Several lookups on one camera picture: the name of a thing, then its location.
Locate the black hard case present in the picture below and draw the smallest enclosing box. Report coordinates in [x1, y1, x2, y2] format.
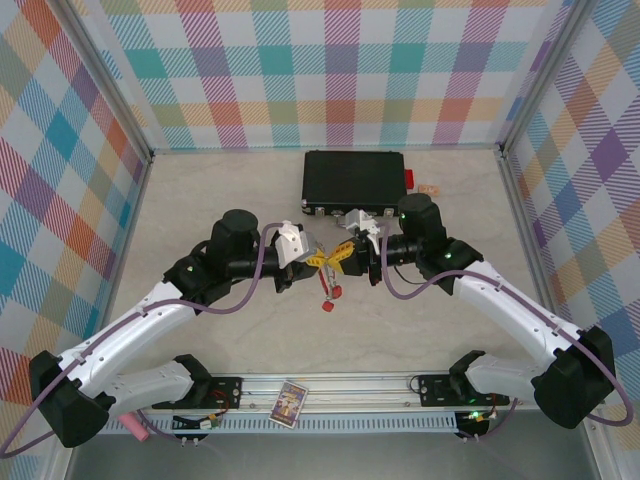
[301, 149, 407, 221]

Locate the colourful playing card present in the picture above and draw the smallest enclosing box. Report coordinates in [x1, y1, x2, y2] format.
[269, 379, 309, 429]

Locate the pink cylinder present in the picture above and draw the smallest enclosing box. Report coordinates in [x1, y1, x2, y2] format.
[122, 412, 150, 444]

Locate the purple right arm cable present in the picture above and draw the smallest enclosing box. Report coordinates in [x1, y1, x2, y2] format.
[380, 224, 632, 444]

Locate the aluminium frame bar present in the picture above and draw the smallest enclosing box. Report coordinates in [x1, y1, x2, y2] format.
[497, 148, 564, 326]
[87, 153, 155, 351]

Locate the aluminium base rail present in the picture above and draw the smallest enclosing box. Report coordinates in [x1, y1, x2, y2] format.
[149, 370, 511, 417]

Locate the grey slotted cable duct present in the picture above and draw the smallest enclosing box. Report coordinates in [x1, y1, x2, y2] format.
[94, 412, 460, 436]

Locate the green yellow wire connector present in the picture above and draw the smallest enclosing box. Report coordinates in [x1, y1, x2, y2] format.
[172, 412, 222, 432]

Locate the aluminium frame post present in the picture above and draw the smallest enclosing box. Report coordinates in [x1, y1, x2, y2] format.
[497, 0, 599, 161]
[58, 0, 155, 164]

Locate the wired connector with green light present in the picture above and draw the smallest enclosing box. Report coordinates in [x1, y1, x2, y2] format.
[457, 408, 499, 441]

